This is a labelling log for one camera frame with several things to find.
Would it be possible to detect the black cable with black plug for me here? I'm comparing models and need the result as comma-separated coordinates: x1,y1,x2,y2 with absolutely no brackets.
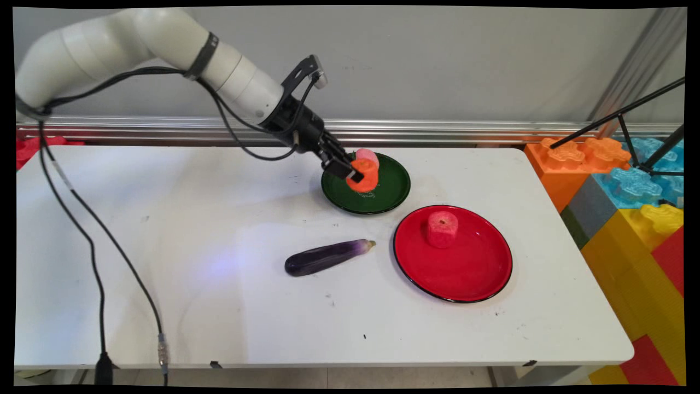
38,66,320,385

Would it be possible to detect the red plate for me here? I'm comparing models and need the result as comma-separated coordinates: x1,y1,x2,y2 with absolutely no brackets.
393,205,514,304

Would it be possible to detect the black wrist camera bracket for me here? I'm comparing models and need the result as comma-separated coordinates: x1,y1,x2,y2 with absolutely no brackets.
282,55,329,102

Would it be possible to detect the big grey building block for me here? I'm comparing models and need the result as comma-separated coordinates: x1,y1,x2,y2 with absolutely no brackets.
561,175,619,250

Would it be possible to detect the horizontal aluminium rail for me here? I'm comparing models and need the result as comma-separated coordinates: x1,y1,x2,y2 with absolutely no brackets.
16,116,684,147

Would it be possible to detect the black cable with silver connector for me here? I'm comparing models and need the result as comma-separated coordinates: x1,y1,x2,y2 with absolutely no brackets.
38,66,320,385

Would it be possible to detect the big blue building block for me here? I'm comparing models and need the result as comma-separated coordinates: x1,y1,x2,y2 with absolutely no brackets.
593,137,685,210

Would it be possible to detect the big red building block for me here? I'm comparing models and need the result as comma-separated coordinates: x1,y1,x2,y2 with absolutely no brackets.
651,227,685,296

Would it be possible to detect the big orange building block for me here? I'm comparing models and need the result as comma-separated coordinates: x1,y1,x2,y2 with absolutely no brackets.
524,137,632,214

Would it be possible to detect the orange toy tangerine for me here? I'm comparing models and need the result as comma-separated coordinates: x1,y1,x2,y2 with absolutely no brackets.
346,158,380,193

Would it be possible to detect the dark green plate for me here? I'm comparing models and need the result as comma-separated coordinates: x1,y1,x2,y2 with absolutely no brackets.
321,153,412,215

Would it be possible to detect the big yellow building block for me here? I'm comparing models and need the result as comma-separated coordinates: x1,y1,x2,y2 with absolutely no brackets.
581,204,685,384

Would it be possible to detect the black strap on arm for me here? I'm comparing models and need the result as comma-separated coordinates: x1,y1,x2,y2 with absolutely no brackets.
184,32,219,81

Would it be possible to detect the purple toy eggplant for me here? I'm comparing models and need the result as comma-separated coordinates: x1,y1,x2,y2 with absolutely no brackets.
284,239,377,277

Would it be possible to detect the red toy apple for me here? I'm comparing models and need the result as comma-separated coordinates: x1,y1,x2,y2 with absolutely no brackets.
425,211,459,249

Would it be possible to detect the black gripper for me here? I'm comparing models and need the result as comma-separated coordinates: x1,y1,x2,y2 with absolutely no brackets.
260,96,365,184

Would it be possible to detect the slanted aluminium post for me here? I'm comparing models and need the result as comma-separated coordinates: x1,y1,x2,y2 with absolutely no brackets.
588,8,687,137

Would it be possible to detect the black tripod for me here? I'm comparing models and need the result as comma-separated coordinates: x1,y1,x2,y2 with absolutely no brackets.
550,77,685,177

